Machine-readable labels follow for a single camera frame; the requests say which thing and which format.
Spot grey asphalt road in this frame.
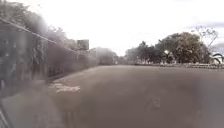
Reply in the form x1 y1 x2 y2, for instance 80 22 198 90
0 64 224 128

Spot sign board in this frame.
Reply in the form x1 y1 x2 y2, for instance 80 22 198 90
76 39 90 52

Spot row of trees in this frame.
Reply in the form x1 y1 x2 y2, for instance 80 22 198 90
123 26 222 65

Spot low stone wall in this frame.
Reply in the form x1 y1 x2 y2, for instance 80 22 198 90
133 61 224 71

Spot large dark tree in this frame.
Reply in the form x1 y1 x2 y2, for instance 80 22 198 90
89 46 119 66

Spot trees behind stone wall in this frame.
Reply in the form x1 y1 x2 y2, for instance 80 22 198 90
0 0 80 52

